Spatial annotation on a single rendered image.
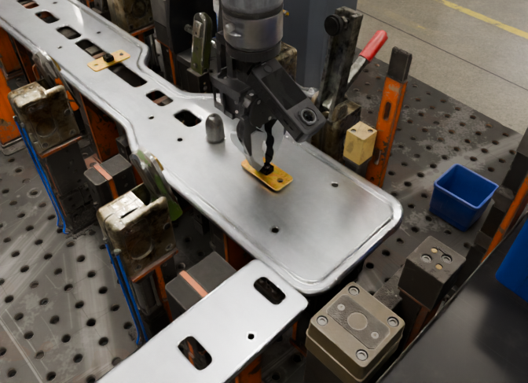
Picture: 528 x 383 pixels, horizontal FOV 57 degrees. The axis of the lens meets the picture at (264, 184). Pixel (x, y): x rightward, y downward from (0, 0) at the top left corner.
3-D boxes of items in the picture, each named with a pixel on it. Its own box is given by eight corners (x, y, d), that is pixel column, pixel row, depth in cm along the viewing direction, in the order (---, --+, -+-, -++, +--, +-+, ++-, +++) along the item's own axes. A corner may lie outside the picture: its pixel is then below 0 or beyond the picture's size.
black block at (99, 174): (106, 278, 100) (65, 173, 79) (150, 248, 105) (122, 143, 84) (128, 302, 96) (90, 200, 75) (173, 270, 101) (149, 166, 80)
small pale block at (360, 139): (324, 269, 101) (346, 130, 75) (335, 259, 102) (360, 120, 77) (338, 280, 99) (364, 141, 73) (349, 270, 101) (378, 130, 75)
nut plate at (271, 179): (240, 164, 78) (239, 159, 77) (257, 153, 80) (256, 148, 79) (276, 191, 74) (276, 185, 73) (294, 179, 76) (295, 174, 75)
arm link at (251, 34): (296, 5, 60) (246, 28, 56) (295, 40, 63) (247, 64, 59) (254, -13, 64) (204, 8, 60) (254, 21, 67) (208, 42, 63)
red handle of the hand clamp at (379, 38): (313, 101, 80) (372, 23, 80) (318, 107, 82) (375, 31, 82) (334, 112, 78) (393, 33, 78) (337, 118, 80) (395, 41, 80)
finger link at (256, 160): (239, 155, 79) (239, 106, 73) (264, 173, 76) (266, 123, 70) (224, 163, 77) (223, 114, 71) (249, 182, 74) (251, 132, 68)
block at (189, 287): (176, 373, 85) (149, 282, 66) (225, 333, 91) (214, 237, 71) (211, 414, 81) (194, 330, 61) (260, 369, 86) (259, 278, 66)
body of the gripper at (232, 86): (251, 90, 76) (248, 16, 67) (291, 115, 71) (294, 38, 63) (213, 112, 72) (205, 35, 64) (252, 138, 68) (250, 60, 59)
